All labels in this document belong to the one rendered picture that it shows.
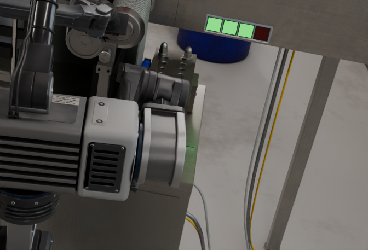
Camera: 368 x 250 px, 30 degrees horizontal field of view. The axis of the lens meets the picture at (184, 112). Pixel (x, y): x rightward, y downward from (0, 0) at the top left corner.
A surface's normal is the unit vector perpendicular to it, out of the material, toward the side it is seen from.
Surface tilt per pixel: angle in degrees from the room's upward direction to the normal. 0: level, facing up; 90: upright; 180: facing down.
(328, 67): 90
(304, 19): 90
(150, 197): 90
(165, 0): 90
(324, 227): 0
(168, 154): 52
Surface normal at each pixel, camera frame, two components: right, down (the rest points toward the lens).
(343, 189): 0.17, -0.84
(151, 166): 0.06, 0.44
